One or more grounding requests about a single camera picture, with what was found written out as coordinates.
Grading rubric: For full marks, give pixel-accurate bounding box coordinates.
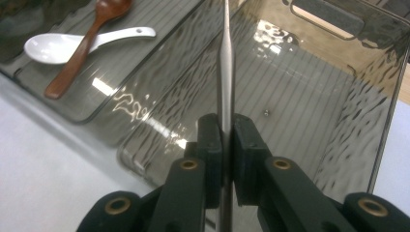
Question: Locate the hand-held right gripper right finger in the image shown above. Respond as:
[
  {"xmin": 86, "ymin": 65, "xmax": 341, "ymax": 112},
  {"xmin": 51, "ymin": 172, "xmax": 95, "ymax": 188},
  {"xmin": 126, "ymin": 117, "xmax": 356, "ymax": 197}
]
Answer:
[{"xmin": 232, "ymin": 113, "xmax": 356, "ymax": 232}]

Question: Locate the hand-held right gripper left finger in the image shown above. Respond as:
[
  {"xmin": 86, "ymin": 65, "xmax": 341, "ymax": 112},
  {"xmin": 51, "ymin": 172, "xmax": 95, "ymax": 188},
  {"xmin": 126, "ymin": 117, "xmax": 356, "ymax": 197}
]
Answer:
[{"xmin": 148, "ymin": 113, "xmax": 223, "ymax": 232}]

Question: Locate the clear grey plastic basket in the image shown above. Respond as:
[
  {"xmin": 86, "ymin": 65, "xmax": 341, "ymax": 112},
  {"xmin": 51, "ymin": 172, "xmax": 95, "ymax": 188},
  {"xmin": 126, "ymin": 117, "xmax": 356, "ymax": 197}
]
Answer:
[
  {"xmin": 0, "ymin": 0, "xmax": 91, "ymax": 64},
  {"xmin": 0, "ymin": 0, "xmax": 223, "ymax": 148},
  {"xmin": 117, "ymin": 0, "xmax": 410, "ymax": 202}
]

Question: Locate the silver metal cutlery piece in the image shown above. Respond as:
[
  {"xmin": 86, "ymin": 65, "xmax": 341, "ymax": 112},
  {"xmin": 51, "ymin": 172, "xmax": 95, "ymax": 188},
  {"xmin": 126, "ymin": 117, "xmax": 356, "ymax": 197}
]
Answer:
[{"xmin": 216, "ymin": 0, "xmax": 235, "ymax": 232}]

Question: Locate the brown wooden spoon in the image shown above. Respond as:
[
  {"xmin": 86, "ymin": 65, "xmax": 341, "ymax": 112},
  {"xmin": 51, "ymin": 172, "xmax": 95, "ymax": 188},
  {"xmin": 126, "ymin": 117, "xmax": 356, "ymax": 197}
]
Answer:
[{"xmin": 44, "ymin": 0, "xmax": 133, "ymax": 101}]

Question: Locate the white ceramic spoon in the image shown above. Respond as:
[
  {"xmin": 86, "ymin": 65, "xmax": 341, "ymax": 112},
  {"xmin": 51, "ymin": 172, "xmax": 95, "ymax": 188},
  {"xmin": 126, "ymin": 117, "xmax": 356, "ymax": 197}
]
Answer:
[{"xmin": 23, "ymin": 26, "xmax": 158, "ymax": 66}]

